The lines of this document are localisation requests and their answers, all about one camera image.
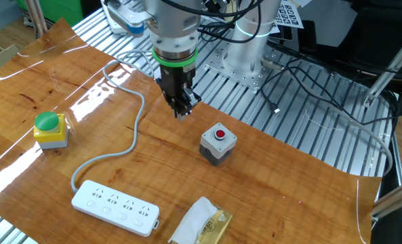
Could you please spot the wood-grain table mat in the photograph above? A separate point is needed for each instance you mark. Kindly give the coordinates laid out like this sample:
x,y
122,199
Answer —
x,y
255,189

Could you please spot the gold tissue pack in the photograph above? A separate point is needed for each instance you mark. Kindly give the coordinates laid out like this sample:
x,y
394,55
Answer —
x,y
194,220

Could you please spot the cardboard box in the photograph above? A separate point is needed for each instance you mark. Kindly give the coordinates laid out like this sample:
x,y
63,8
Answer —
x,y
0,59

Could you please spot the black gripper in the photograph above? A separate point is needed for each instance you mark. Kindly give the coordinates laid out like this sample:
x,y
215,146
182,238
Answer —
x,y
175,79

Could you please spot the red button grey box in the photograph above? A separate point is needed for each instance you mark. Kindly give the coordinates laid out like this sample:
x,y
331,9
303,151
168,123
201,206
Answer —
x,y
209,142

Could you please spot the wooden stick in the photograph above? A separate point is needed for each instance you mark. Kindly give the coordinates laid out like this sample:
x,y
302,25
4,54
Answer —
x,y
31,17
41,17

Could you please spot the black bulky equipment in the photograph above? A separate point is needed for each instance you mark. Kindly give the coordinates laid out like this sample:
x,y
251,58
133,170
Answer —
x,y
383,40

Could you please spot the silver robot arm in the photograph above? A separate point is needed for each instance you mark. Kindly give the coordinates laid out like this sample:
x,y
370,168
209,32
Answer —
x,y
173,20

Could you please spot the aluminium frame bar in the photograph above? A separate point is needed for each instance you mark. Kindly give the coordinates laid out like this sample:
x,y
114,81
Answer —
x,y
394,200
387,72

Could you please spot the white four-socket power strip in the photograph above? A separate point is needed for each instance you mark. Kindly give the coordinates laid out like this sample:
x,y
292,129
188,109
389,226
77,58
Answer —
x,y
119,206

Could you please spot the green button yellow box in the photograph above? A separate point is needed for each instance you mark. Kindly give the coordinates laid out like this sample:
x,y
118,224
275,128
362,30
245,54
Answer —
x,y
49,135

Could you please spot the fiducial marker sheet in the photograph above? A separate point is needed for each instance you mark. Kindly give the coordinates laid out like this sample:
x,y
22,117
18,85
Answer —
x,y
288,15

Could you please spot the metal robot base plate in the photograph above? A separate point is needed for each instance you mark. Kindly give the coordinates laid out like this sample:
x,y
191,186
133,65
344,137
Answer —
x,y
221,64

